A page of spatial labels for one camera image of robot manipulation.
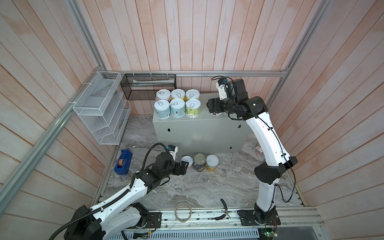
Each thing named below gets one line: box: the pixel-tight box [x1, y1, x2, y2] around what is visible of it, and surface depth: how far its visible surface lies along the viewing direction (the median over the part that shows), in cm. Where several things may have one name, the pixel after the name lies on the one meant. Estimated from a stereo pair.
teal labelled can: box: [153, 99, 171, 120], surface depth 71 cm
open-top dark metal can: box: [193, 153, 206, 172], surface depth 87 cm
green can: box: [185, 98, 201, 118], surface depth 71 cm
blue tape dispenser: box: [114, 149, 133, 175], surface depth 89 cm
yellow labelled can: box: [170, 88, 186, 101], surface depth 76 cm
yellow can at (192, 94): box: [184, 89, 201, 102], surface depth 76 cm
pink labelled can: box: [156, 89, 171, 101], surface depth 76 cm
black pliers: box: [211, 198, 232, 221], surface depth 76 cm
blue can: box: [170, 98, 186, 118], surface depth 71 cm
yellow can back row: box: [205, 154, 219, 172], surface depth 88 cm
